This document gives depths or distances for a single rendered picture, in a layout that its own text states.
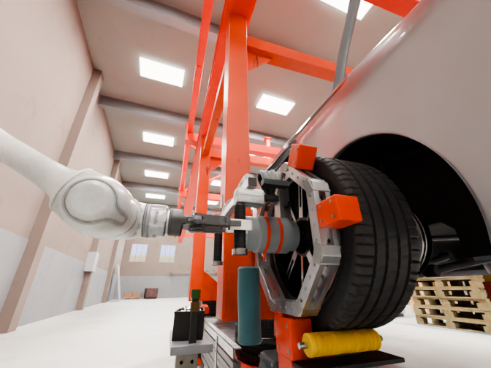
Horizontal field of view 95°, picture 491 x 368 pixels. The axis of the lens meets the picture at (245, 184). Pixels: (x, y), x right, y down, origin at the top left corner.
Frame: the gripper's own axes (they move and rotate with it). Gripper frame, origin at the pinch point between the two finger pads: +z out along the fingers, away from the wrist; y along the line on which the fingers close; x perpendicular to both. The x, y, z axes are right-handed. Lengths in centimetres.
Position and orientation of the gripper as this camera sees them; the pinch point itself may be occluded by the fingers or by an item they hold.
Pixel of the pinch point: (239, 225)
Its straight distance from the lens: 68.7
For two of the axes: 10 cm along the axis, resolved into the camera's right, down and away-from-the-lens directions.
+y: 3.0, -4.0, -8.6
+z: 9.5, 1.1, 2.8
